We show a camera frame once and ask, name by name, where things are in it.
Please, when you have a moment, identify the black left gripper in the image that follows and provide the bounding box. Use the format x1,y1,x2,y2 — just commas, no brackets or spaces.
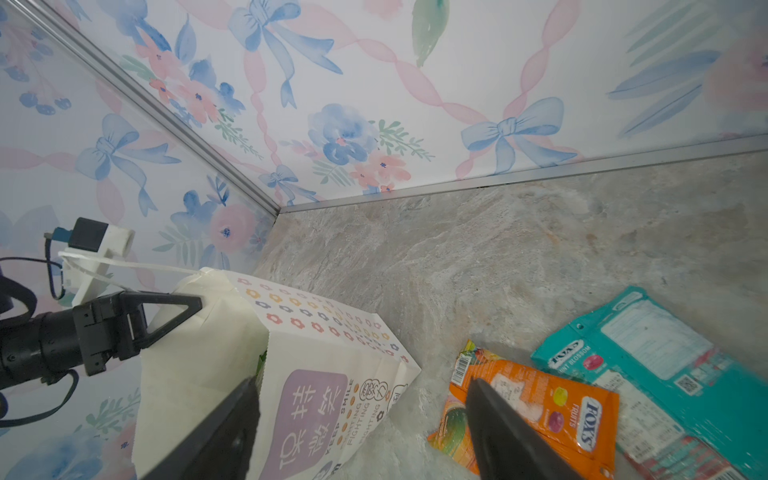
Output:
72,292,203,376

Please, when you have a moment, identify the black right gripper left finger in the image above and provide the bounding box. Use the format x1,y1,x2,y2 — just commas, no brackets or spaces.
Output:
143,377,261,480

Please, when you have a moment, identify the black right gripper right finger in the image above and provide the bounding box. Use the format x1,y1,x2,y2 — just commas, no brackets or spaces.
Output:
466,379,579,480

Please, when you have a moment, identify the orange Fox's candy packet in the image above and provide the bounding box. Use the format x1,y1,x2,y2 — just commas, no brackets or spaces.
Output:
427,341,620,479

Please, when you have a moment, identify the white printed paper bag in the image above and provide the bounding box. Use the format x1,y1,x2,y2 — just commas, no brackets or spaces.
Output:
132,268,420,479

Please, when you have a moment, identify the teal snack packet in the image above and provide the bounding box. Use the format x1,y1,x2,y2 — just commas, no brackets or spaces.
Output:
531,286,767,479

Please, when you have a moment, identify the green Fox's spring tea packet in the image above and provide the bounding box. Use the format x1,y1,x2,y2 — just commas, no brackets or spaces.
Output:
256,351,267,377

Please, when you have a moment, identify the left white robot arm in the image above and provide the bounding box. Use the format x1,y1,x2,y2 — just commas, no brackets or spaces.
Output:
1,277,203,403

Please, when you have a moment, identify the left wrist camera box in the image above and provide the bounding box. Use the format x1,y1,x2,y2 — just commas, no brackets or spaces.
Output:
44,217,135,307

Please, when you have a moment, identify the aluminium frame corner post left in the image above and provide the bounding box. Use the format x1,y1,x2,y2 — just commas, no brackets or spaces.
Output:
11,0,283,217

